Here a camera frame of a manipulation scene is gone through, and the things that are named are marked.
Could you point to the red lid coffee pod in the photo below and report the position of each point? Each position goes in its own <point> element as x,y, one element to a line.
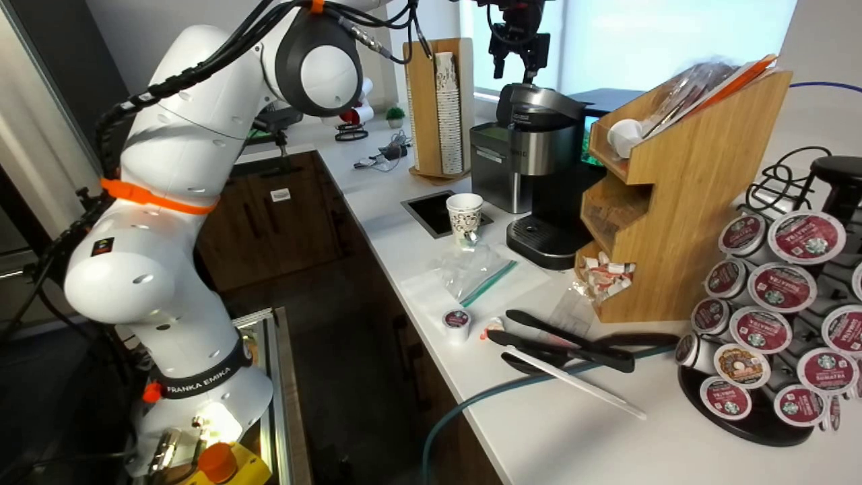
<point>857,282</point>
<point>710,317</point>
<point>694,352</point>
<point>781,288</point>
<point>835,413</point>
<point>760,329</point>
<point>725,401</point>
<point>829,373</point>
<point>845,329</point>
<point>725,280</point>
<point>745,235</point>
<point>807,239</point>
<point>798,405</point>

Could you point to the white cup in organizer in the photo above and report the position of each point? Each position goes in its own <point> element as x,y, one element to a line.
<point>624,139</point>

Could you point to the brown lid coffee pod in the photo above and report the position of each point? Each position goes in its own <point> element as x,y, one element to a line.
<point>741,368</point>

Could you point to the patterned paper cup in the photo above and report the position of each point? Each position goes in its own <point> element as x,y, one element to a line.
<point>464,219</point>

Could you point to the orange packet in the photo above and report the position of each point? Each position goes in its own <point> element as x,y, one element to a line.
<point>745,76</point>

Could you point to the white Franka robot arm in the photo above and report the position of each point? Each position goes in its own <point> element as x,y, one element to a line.
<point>135,271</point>

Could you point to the red white mug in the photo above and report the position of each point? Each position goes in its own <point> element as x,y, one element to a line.
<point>362,114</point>

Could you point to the bright window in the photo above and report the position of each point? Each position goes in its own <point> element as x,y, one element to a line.
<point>647,36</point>

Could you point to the single coffee pod dark lid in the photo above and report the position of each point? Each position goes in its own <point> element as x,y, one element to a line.
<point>457,321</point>

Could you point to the steel framed counter trash chute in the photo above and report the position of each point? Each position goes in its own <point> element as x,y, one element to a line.
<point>435,218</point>

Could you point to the dark wooden cabinet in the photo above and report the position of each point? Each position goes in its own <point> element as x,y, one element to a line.
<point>271,230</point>

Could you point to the white stir stick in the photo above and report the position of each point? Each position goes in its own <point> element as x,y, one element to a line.
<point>582,387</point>

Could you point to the mug tree stand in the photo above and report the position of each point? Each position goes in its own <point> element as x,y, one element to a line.
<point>352,133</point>

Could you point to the metal robot cart frame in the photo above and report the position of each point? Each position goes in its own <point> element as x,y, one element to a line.
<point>286,405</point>

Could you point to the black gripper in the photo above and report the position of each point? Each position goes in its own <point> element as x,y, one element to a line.
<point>520,22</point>

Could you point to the plastic wrapped utensil packets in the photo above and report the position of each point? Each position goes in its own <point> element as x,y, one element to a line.
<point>687,91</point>

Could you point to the wooden cup dispenser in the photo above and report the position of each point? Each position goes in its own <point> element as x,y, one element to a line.
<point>420,99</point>

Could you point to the yellow box orange stop button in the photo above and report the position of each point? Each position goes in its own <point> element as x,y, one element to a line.
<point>225,465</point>

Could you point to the pile of small sugar packets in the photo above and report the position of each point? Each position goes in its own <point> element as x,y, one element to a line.
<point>606,273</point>

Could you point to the clear zip bag teal strip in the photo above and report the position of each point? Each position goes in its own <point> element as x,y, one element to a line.
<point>474,277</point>

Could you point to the black plastic tool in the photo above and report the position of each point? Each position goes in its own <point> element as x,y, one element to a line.
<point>556,352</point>
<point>574,336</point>

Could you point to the black device on stand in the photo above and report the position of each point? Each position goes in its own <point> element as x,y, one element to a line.
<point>280,126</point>

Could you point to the wooden condiment organizer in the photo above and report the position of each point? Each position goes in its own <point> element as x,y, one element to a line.
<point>702,207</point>

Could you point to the stack of patterned paper cups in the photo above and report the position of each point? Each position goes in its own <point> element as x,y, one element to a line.
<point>449,113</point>

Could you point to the small green white pot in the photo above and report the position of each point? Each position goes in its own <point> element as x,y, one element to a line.
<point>393,117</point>

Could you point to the black flat-topped stand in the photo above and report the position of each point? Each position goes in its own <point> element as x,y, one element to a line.
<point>842,176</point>

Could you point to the black silver pod coffeemaker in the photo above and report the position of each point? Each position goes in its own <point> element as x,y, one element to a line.
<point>548,162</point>

